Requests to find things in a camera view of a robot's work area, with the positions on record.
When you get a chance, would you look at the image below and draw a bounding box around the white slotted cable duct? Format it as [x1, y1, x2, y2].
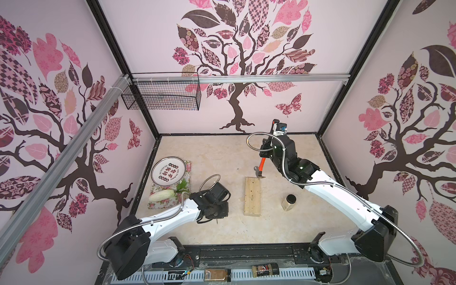
[111, 267, 316, 285]

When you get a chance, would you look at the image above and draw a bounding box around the wooden block with nails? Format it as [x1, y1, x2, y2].
[244, 177, 261, 217]

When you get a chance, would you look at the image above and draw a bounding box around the left aluminium rail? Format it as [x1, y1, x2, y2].
[1, 75, 131, 264]

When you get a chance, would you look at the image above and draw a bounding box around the white round plate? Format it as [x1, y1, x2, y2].
[150, 157, 186, 186]

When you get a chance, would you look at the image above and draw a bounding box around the rear aluminium rail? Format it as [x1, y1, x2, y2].
[132, 74, 350, 84]

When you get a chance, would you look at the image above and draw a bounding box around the aluminium rail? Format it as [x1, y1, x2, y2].
[1, 75, 131, 264]
[132, 74, 350, 84]

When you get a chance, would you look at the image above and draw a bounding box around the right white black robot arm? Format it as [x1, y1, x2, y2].
[260, 135, 399, 262]

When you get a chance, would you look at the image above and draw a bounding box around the floral cloth mat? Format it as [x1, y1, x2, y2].
[147, 157, 192, 210]

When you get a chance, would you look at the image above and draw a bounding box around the glass jar black lid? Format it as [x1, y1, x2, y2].
[281, 194, 296, 211]

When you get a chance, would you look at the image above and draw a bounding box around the black wire basket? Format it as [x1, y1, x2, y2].
[122, 71, 202, 111]

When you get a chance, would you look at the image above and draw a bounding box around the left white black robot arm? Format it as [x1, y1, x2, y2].
[97, 190, 231, 280]

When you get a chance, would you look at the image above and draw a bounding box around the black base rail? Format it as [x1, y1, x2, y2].
[95, 243, 402, 285]

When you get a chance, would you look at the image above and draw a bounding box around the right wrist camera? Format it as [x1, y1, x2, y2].
[271, 119, 287, 137]

